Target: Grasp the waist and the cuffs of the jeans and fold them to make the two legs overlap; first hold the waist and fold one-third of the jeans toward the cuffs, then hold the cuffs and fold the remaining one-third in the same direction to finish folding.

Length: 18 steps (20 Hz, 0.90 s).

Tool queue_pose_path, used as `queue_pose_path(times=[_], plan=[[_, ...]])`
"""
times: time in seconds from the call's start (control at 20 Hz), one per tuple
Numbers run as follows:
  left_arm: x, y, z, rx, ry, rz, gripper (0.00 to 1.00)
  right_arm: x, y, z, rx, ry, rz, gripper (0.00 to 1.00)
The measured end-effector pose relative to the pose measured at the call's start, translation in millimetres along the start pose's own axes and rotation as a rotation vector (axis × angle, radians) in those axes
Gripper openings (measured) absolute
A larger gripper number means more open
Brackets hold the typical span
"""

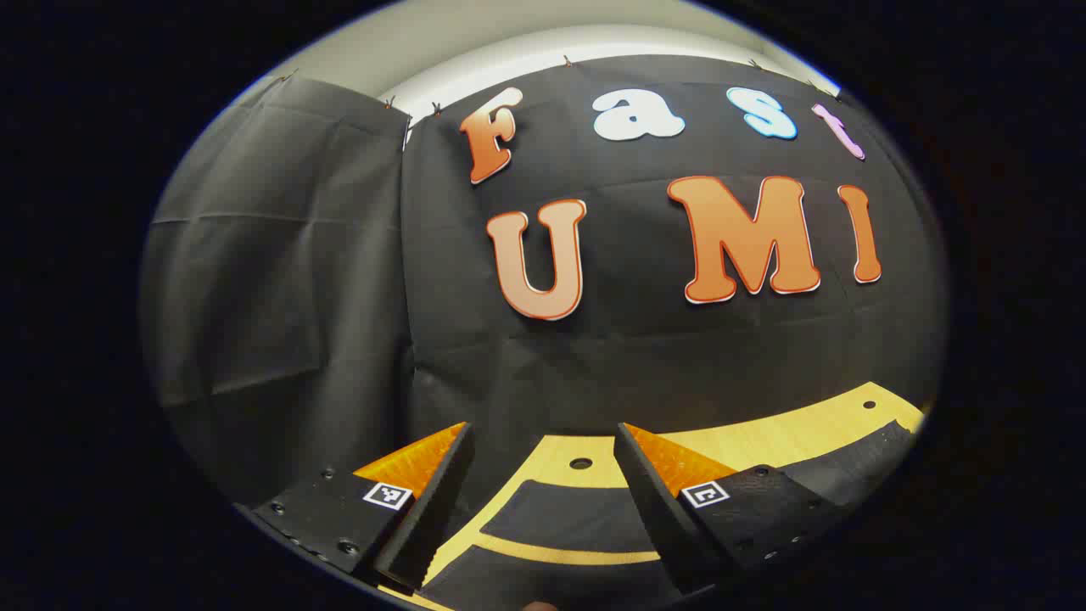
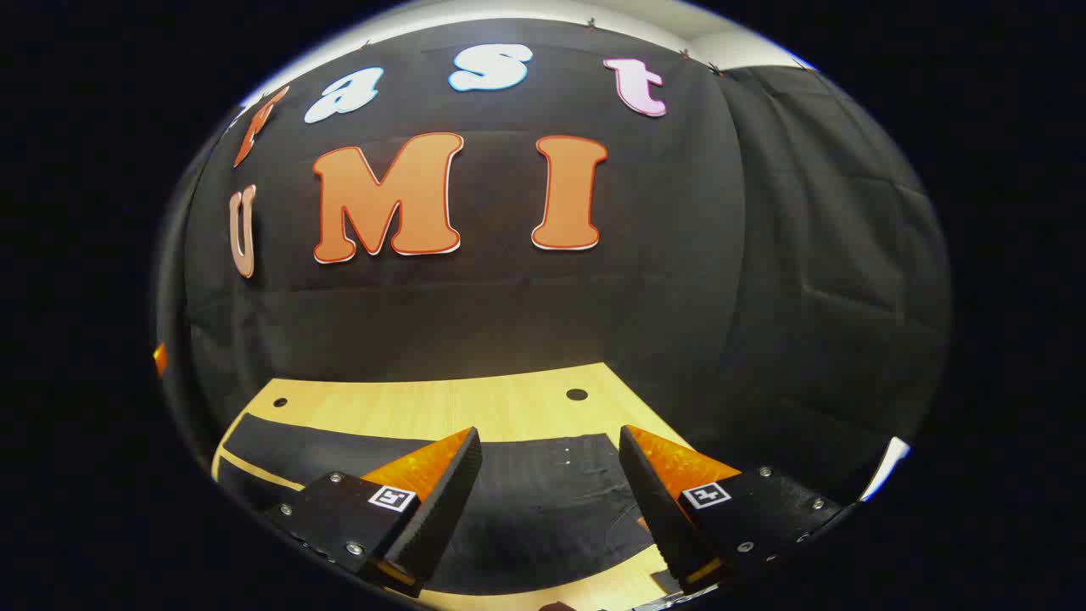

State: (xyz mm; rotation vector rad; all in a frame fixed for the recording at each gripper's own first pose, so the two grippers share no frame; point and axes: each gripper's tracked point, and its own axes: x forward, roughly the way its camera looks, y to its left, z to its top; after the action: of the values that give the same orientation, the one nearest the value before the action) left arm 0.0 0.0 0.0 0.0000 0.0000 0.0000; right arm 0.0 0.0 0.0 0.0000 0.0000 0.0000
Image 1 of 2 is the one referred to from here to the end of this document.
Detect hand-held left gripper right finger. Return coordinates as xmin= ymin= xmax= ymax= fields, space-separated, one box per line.
xmin=614 ymin=422 xmax=849 ymax=595

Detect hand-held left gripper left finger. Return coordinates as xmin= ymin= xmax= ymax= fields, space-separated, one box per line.
xmin=236 ymin=422 xmax=476 ymax=592

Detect dark grey jeans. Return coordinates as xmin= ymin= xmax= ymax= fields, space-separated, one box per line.
xmin=422 ymin=420 xmax=921 ymax=611

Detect black backdrop cloth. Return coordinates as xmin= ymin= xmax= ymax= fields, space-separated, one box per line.
xmin=140 ymin=55 xmax=947 ymax=510

